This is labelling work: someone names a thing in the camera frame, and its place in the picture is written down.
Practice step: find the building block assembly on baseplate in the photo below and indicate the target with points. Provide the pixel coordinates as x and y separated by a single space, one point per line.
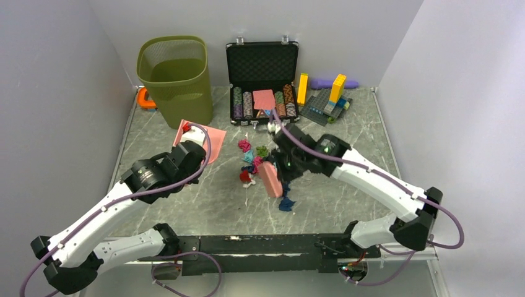
329 104

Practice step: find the dark blue scrap pair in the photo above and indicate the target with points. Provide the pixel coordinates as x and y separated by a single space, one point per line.
285 189
286 205

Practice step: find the pink plastic dustpan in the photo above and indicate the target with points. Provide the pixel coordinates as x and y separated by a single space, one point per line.
209 138

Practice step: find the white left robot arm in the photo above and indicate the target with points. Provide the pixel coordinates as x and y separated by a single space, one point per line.
75 257

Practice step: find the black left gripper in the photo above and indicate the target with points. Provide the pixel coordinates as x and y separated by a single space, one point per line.
196 172

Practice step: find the dark blue scrap pair left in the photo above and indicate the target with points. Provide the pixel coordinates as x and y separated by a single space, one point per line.
286 205

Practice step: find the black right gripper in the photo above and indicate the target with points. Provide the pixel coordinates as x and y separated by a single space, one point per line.
286 176

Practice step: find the magenta paper scrap by handle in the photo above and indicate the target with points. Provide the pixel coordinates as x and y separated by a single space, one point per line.
255 163

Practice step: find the pink card stack in case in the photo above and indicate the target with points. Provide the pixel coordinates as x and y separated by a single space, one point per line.
264 99

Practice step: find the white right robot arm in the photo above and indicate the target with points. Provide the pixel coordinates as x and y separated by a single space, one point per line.
413 209

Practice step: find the purple cylinder toy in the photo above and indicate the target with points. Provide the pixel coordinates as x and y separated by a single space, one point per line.
317 84

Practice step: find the dark blue scrap pair right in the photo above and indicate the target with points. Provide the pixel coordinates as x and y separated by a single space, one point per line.
285 189

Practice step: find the green paper scrap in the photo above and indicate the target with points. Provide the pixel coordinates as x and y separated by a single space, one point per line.
262 151

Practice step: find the olive green mesh wastebasket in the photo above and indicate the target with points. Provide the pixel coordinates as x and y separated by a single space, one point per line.
174 70

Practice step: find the pink plastic hand brush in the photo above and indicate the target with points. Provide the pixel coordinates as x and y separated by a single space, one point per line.
268 173

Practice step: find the black poker chip case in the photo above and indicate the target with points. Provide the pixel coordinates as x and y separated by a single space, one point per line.
255 66

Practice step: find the black paper scrap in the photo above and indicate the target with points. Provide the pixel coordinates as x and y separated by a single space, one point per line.
270 158

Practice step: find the dark blue paper scrap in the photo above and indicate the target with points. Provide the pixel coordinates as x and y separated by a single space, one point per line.
250 169

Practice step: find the magenta paper scrap left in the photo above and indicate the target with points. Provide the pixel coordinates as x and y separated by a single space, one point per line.
244 145

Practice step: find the orange plastic handle object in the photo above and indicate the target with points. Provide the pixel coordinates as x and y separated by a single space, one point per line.
144 100

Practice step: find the yellow tall building block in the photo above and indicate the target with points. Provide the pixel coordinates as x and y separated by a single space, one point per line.
302 88

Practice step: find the white twisted paper scrap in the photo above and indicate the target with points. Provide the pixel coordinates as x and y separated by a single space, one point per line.
251 183

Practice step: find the light blue paper scrap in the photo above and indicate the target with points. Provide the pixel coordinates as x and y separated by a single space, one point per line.
248 156

